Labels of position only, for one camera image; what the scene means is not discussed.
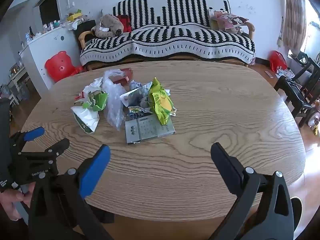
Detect children's toy vehicle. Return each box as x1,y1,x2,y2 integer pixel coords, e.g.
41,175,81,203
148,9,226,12
307,100,320,136

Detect white papers on floor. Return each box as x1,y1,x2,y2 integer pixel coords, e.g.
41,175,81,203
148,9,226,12
275,67,295,79

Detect green wrapper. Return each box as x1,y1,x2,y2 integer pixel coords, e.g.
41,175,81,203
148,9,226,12
74,77,109,112

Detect red bear-shaped stool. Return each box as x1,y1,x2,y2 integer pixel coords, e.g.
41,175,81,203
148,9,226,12
45,51,84,83

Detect red packet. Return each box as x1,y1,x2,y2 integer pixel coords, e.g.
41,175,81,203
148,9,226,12
111,67,133,85

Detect red cushion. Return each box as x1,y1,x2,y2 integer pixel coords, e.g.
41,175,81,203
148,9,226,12
115,15,132,33

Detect wooden sofa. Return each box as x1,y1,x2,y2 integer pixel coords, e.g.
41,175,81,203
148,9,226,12
79,0,256,72

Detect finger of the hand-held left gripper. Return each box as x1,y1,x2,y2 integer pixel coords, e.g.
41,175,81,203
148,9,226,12
21,138,70,161
9,127,45,153

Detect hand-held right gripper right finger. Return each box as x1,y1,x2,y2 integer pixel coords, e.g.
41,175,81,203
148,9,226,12
210,142,295,240

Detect yellow green snack bag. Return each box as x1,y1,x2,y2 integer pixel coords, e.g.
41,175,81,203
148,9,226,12
148,77,177,126

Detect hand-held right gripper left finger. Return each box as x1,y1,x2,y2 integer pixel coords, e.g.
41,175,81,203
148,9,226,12
27,144,115,240

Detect white cabinet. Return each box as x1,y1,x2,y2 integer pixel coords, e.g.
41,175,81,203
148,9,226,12
20,25,83,90

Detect black wooden chair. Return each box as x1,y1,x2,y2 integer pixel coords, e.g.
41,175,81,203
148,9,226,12
274,57,320,128

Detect black bag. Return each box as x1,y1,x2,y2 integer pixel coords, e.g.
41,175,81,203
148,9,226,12
75,20,97,43

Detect yellow box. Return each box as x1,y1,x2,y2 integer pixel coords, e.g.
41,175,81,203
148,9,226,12
66,12,83,22

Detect black white patterned blanket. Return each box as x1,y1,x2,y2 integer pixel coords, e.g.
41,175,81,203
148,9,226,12
79,0,255,67

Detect blue white wrapper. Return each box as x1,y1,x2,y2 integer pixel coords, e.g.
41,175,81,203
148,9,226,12
129,80,143,91

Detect brown plush toy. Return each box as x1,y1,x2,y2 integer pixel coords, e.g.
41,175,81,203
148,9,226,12
91,14,123,38

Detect pink floral pillow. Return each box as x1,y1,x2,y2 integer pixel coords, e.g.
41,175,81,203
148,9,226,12
211,11,249,33

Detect white silver printed wrapper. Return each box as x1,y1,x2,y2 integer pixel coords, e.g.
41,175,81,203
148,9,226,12
120,82,153,108

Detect white green snack packet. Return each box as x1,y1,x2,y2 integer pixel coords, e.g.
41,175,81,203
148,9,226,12
71,100,100,134

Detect grey carton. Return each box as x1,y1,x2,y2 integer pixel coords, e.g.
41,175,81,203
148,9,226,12
124,115,176,145

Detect red plastic bag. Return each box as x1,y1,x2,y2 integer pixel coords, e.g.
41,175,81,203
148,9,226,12
269,51,288,73

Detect brown patterned curtain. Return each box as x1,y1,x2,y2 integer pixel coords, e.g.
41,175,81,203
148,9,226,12
284,0,307,55

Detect person's left hand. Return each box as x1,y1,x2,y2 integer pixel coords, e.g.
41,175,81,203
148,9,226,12
0,182,37,222

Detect cluster of small bottles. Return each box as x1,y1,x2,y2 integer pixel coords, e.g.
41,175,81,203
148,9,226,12
25,20,68,40

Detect clear plastic bag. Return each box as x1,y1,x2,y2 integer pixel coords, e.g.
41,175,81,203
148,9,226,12
102,69,128,131

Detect blue yellow torn wrapper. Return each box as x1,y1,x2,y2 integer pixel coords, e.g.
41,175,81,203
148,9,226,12
128,106,151,118

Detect white storage shelf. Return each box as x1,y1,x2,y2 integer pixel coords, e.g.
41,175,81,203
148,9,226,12
0,62,28,105

